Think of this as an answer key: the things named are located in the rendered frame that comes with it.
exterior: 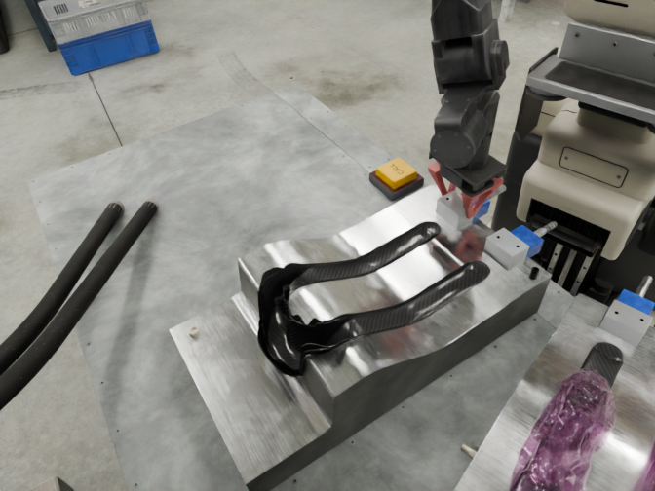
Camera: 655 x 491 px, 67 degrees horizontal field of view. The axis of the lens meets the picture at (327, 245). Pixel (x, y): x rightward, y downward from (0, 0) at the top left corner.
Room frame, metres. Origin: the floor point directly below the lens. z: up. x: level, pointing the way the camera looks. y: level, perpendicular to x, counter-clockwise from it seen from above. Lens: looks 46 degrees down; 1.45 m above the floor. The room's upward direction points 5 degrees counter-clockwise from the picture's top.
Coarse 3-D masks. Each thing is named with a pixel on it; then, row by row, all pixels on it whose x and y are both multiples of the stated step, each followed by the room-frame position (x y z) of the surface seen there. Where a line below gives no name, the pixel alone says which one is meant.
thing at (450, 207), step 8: (496, 192) 0.63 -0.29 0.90; (440, 200) 0.60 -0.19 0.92; (448, 200) 0.59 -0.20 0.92; (456, 200) 0.59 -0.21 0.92; (488, 200) 0.60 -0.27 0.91; (440, 208) 0.59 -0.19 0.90; (448, 208) 0.58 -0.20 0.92; (456, 208) 0.57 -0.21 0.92; (480, 208) 0.58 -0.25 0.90; (488, 208) 0.60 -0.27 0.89; (448, 216) 0.57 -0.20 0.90; (456, 216) 0.56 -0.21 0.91; (464, 216) 0.56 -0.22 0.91; (480, 216) 0.59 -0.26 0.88; (456, 224) 0.56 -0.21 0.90; (464, 224) 0.56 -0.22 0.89
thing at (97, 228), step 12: (108, 204) 0.78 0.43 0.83; (120, 204) 0.78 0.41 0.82; (108, 216) 0.73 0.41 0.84; (96, 228) 0.69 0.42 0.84; (108, 228) 0.70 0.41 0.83; (84, 240) 0.65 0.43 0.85; (96, 240) 0.66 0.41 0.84; (84, 252) 0.62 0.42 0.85; (72, 264) 0.58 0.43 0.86; (84, 264) 0.59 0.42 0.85; (60, 276) 0.55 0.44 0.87; (72, 276) 0.56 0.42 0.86; (60, 288) 0.52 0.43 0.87; (72, 288) 0.54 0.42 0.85
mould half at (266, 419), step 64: (256, 256) 0.49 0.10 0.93; (320, 256) 0.51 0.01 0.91; (448, 256) 0.50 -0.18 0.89; (192, 320) 0.45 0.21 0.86; (256, 320) 0.43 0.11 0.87; (320, 320) 0.37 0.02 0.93; (448, 320) 0.39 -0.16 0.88; (512, 320) 0.42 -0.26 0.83; (256, 384) 0.33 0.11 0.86; (320, 384) 0.29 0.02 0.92; (384, 384) 0.30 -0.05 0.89; (256, 448) 0.25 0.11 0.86; (320, 448) 0.25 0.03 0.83
